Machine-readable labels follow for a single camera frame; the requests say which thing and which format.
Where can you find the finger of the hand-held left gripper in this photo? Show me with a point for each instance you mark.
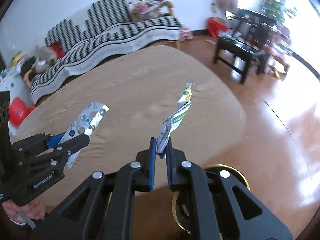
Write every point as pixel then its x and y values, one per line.
pixel 53 140
pixel 75 143

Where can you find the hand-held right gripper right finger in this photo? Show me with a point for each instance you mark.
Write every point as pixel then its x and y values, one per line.
pixel 170 170

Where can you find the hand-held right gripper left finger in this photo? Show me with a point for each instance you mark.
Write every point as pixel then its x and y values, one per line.
pixel 151 165

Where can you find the silver pill blister pack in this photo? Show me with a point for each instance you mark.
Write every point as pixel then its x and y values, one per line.
pixel 92 116

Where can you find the black gold-rimmed waste bin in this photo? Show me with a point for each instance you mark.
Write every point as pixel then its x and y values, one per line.
pixel 180 213

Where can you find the twisted printed paper wrapper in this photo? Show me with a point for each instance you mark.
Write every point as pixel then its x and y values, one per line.
pixel 178 115

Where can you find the person's left forearm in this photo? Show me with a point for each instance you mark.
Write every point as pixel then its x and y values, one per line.
pixel 15 227

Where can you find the person's left hand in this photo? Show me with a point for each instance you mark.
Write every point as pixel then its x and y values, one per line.
pixel 32 210

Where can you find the red plastic stool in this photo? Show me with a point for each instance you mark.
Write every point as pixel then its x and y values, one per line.
pixel 18 112

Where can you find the black rectangular panel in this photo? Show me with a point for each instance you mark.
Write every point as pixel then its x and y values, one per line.
pixel 3 120

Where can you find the round beige wooden table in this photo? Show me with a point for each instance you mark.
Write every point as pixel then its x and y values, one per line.
pixel 150 85

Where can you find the brown plush toy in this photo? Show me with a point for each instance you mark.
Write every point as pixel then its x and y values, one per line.
pixel 42 57

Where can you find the red cloth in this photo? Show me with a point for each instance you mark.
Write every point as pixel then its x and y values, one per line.
pixel 57 50

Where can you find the yellow round object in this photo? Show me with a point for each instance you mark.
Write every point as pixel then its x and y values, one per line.
pixel 17 57

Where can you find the black white patterned sofa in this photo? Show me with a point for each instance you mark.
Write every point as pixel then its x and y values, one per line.
pixel 100 42

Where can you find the flat paper sheet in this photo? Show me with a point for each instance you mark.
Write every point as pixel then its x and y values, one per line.
pixel 210 41

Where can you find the red white carton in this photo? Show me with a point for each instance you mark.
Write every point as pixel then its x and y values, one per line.
pixel 185 33

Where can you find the black low table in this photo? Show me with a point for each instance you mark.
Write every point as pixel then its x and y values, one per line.
pixel 235 46

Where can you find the yellow toy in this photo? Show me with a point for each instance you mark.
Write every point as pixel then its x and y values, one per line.
pixel 276 74

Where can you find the red bag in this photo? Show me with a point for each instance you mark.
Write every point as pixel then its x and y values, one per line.
pixel 217 26

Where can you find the pink printed cushion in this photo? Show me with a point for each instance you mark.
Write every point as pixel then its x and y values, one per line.
pixel 143 7

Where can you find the pink tricycle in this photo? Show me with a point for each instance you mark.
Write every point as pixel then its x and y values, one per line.
pixel 282 55

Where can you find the black dining table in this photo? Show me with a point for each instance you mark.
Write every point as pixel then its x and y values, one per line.
pixel 252 17

